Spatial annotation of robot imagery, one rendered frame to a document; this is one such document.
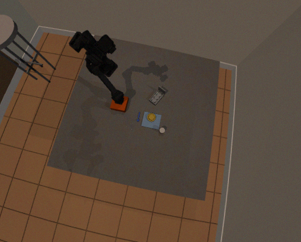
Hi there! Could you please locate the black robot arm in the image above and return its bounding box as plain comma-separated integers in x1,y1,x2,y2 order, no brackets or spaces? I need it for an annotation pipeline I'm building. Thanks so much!
82,30,124,104

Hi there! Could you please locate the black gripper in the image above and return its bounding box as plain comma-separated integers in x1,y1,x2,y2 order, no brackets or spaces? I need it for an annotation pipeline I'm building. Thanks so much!
69,32,118,77

